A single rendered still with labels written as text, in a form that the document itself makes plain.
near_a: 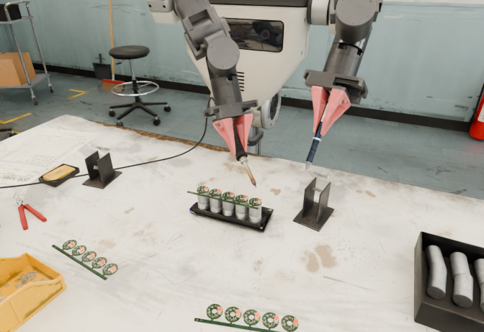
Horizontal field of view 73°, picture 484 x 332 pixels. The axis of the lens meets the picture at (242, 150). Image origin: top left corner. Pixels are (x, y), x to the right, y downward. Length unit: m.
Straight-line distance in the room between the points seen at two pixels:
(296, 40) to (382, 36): 2.19
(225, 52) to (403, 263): 0.48
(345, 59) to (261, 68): 0.45
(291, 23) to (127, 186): 0.60
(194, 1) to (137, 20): 3.38
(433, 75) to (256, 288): 2.83
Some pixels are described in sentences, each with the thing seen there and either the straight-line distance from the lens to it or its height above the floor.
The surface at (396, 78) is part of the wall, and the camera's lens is 3.20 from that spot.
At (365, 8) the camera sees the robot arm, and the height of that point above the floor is 1.15.
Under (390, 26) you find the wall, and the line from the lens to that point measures 3.12.
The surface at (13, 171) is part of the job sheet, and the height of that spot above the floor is 0.75.
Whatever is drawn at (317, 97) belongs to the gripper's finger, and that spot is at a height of 1.01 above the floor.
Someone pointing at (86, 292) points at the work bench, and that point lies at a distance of 0.62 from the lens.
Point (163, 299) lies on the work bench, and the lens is 0.57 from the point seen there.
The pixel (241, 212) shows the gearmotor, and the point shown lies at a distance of 0.65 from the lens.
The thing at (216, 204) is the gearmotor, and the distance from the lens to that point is 0.66.
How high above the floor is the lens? 1.20
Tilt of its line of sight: 28 degrees down
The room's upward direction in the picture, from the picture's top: straight up
